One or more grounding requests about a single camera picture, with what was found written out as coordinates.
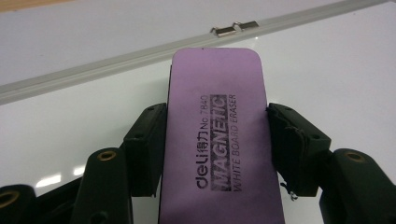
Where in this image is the purple whiteboard eraser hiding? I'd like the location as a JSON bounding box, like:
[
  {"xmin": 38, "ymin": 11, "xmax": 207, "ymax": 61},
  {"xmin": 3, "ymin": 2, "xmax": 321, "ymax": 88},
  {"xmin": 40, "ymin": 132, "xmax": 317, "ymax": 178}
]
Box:
[{"xmin": 157, "ymin": 47, "xmax": 286, "ymax": 224}]

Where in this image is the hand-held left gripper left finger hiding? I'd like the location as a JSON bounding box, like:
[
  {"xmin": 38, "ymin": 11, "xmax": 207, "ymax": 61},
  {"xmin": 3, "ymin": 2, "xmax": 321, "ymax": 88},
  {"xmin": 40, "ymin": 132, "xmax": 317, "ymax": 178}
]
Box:
[{"xmin": 120, "ymin": 102, "xmax": 169, "ymax": 199}]

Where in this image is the white whiteboard with grey frame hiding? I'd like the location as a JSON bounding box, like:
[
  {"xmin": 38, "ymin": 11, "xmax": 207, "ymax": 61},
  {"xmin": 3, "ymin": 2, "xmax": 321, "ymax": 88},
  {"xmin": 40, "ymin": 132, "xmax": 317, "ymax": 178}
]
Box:
[{"xmin": 0, "ymin": 0, "xmax": 396, "ymax": 224}]

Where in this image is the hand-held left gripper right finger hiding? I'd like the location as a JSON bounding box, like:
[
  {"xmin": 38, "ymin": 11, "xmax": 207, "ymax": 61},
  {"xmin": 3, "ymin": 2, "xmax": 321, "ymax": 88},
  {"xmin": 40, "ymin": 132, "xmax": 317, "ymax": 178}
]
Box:
[{"xmin": 265, "ymin": 102, "xmax": 332, "ymax": 198}]

